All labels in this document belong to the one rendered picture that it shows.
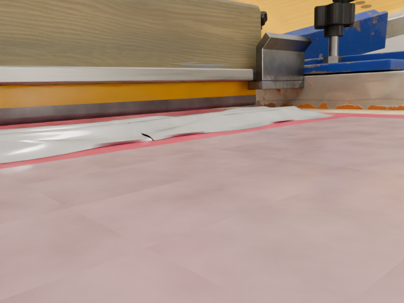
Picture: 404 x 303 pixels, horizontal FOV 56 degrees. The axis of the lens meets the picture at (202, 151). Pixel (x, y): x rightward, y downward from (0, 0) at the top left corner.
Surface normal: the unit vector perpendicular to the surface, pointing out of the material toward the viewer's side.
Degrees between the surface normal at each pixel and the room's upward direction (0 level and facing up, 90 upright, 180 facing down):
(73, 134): 5
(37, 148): 9
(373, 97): 90
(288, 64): 58
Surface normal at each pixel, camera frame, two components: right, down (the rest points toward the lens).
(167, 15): 0.67, 0.07
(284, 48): 0.50, 0.77
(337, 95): -0.74, 0.14
